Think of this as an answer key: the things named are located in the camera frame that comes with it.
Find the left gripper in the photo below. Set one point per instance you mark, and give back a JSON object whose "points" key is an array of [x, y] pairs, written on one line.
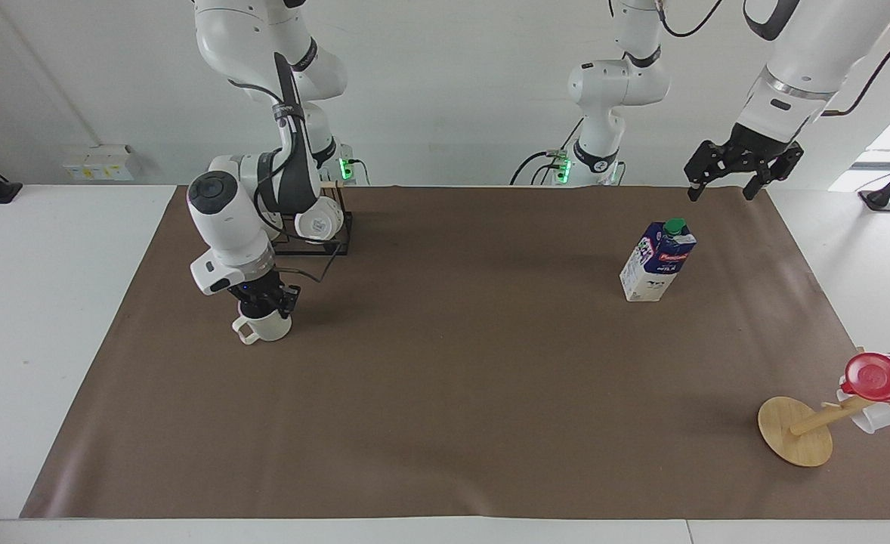
{"points": [[756, 147]]}

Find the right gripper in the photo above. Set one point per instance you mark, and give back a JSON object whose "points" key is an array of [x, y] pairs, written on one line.
{"points": [[254, 293]]}

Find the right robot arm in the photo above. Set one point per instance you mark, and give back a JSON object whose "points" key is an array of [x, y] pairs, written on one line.
{"points": [[227, 219]]}

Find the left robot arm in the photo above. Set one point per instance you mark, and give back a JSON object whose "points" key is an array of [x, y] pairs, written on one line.
{"points": [[617, 91]]}

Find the blue and white milk carton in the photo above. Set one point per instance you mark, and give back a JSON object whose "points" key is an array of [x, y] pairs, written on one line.
{"points": [[656, 261]]}

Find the red plastic cup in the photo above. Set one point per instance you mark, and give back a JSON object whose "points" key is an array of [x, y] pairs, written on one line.
{"points": [[885, 379]]}

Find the wooden mug tree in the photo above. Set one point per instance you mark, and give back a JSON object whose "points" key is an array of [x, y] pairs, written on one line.
{"points": [[796, 431]]}

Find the white wall socket box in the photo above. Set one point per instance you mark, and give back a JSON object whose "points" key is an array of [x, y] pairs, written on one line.
{"points": [[101, 165]]}

